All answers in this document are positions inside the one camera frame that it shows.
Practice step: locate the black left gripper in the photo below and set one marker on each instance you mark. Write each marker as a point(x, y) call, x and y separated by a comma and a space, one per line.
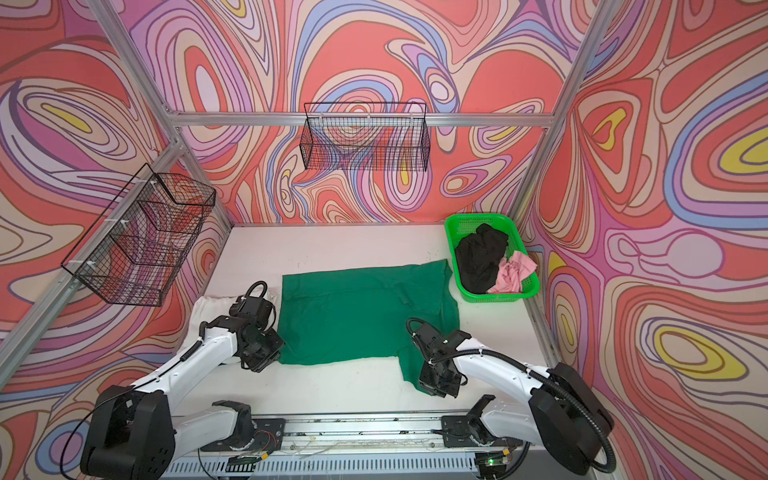
point(262, 363)

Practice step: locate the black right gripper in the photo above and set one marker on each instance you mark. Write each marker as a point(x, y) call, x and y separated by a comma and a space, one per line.
point(428, 383)

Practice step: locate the green t shirt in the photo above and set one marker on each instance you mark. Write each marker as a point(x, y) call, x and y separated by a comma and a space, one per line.
point(335, 316)

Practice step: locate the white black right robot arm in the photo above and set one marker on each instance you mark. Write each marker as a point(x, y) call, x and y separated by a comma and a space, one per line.
point(551, 407)

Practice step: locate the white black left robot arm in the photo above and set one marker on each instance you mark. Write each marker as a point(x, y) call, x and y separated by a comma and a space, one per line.
point(180, 384)

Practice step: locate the white printed t shirt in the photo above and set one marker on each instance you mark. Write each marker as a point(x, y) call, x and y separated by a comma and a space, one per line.
point(208, 308)

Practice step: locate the pink t shirt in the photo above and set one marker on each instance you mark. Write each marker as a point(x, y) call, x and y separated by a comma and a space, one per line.
point(512, 271)

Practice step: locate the black t shirt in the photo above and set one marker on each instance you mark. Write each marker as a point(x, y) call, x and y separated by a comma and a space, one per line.
point(478, 256)

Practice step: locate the green plastic laundry basket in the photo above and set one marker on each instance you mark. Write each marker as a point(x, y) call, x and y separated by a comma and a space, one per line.
point(459, 226)

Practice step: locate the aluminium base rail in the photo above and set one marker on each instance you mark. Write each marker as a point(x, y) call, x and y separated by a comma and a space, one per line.
point(327, 444)

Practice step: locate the black wire basket left wall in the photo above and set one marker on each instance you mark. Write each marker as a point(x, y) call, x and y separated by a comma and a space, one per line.
point(135, 249)

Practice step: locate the black wire basket wall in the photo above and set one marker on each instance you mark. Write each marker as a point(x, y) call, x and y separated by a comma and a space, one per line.
point(365, 136)
point(135, 249)

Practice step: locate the aluminium frame profile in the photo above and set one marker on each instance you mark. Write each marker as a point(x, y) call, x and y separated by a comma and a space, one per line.
point(205, 82)

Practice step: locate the black wire basket back wall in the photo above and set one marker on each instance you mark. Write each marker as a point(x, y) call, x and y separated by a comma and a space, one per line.
point(365, 136)

